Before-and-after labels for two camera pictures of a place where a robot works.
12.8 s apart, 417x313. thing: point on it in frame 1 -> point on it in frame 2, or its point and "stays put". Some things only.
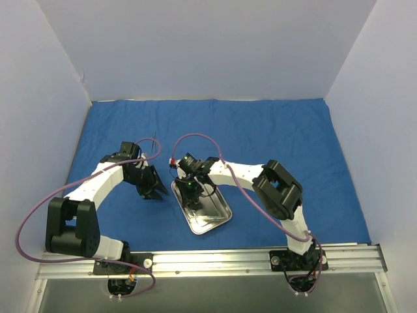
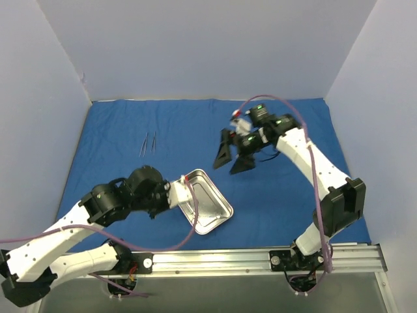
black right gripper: (191, 194) -> (236, 147)
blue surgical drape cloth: (300, 132) stays put
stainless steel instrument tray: (215, 211) stays put
